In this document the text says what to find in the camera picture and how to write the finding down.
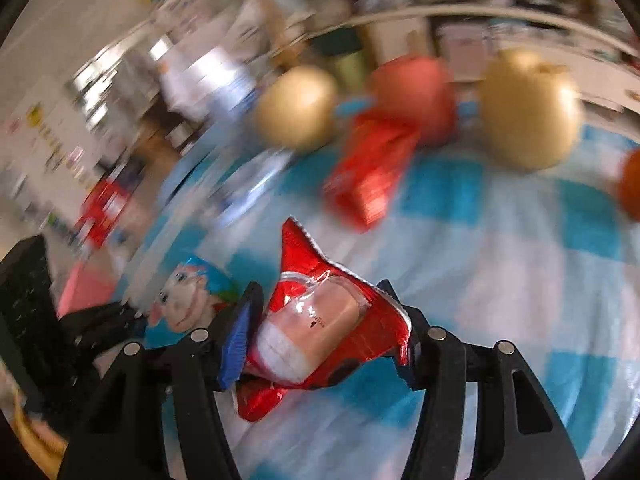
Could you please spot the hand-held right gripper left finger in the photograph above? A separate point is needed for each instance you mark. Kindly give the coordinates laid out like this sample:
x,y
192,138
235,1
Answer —
x,y
235,350

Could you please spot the person's left forearm yellow sleeve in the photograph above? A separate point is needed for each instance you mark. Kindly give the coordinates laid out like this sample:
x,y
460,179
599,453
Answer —
x,y
35,440

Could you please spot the red snack packet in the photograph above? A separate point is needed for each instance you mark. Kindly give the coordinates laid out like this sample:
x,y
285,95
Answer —
x,y
370,180

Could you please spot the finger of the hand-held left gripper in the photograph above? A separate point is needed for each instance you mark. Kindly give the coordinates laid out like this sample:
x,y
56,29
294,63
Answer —
x,y
100,325

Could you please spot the orange tangerine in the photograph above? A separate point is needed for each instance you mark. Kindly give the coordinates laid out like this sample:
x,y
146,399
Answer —
x,y
631,185

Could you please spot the large yellow pear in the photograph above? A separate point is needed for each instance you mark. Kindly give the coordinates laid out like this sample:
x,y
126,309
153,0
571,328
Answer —
x,y
530,110

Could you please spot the small yellow pear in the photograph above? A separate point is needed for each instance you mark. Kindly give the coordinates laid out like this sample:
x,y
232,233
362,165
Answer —
x,y
295,110

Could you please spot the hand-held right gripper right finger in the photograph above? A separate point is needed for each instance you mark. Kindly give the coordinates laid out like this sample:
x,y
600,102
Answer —
x,y
430,360

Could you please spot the blue checked tablecloth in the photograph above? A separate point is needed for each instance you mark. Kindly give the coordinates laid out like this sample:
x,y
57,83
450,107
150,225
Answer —
x,y
500,285

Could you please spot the red apple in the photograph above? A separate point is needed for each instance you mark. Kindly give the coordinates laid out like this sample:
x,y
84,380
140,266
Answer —
x,y
415,95

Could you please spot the cartoon print snack packet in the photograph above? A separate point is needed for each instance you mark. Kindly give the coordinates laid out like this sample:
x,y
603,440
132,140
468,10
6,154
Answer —
x,y
195,300

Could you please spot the red white sausage packet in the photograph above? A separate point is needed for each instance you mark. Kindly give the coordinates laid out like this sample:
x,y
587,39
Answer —
x,y
300,340

